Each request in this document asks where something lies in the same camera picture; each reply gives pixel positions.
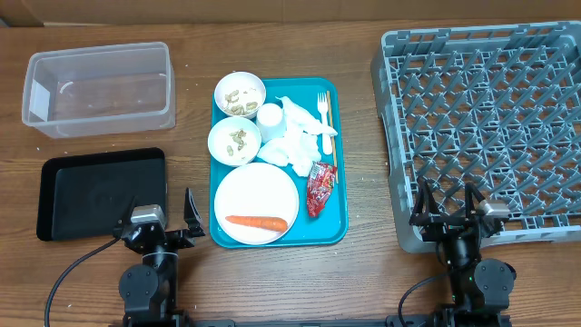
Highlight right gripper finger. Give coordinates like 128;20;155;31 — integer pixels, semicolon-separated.
410;178;441;223
465;183;485;218

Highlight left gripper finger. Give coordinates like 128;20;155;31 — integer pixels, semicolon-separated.
116;196;136;227
183;188;203;231

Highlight orange carrot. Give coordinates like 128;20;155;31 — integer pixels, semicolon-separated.
226;215;289;233

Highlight white round plate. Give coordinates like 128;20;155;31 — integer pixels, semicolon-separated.
213;163;300;245

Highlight white bowl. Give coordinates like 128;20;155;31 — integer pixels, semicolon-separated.
208;116;261;167

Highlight red snack wrapper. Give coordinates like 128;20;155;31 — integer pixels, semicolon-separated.
307;162;337;218

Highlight pink bowl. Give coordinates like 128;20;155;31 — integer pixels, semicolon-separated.
213;72;266;119

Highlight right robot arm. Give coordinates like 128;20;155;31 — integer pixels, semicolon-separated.
398;178;517;327

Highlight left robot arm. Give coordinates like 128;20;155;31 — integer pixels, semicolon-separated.
113;189;205;326

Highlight grey dishwasher rack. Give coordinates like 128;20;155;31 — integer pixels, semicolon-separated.
370;21;580;253

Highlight black plastic tray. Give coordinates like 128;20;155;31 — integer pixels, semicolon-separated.
36;147;167;242

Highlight peanuts in white bowl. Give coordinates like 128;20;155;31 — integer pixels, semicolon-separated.
226;129;247;159

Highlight teal plastic serving tray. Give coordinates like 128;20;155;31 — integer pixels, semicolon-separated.
209;76;349;249

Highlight peanuts in pink bowl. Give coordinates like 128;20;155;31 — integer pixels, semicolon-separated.
223;88;261;115

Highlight white paper cup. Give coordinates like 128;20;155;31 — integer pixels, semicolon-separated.
256;104;286;144

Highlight crumpled white napkin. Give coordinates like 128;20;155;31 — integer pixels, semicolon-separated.
257;96;338;177

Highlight clear plastic bin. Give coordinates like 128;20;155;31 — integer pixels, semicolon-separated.
22;42;176;139

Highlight white plastic fork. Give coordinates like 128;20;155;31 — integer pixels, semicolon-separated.
317;93;332;155

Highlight wooden chopstick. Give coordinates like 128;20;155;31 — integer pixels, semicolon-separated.
326;90;340;184

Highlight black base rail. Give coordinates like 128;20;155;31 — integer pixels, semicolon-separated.
181;313;437;327

